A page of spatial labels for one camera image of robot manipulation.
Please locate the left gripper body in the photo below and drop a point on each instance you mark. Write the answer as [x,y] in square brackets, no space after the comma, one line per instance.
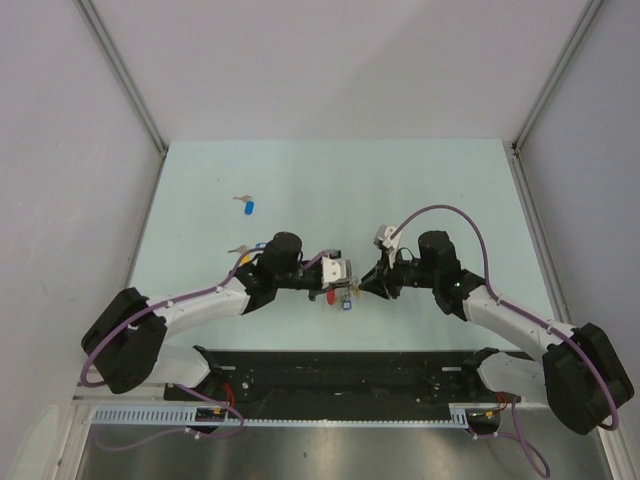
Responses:
[313,292]

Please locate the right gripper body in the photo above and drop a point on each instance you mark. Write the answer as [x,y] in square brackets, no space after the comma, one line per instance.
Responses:
[401,274]

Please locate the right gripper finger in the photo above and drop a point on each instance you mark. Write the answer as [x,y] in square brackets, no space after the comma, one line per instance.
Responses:
[377,275]
[378,286]

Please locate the red handled keyring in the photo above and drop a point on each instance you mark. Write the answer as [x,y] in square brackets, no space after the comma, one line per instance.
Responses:
[353,297]

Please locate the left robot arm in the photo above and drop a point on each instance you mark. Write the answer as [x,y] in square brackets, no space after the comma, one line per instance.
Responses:
[127,344]

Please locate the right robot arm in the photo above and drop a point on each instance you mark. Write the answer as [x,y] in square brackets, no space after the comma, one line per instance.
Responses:
[575,371]

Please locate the solid blue tag key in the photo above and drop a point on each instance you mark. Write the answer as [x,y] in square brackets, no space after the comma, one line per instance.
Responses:
[249,203]

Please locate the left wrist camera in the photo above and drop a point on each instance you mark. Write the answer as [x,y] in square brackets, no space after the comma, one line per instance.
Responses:
[336,272]

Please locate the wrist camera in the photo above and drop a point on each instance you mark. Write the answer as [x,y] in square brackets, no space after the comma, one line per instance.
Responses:
[387,240]
[336,272]

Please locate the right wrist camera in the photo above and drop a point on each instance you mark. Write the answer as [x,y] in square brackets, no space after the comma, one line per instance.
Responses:
[387,240]

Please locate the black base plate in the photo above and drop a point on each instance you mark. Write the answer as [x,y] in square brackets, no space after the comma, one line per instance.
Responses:
[348,385]

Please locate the white cable duct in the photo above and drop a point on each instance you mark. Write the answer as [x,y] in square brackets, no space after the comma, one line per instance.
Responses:
[453,416]

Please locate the right aluminium frame post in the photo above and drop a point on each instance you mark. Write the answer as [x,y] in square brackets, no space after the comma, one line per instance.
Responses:
[577,37]

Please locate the aluminium frame post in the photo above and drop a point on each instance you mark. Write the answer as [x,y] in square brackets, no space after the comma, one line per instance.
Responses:
[112,55]
[577,37]

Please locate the left aluminium frame post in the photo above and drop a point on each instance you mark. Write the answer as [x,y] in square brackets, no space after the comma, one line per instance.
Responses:
[112,55]

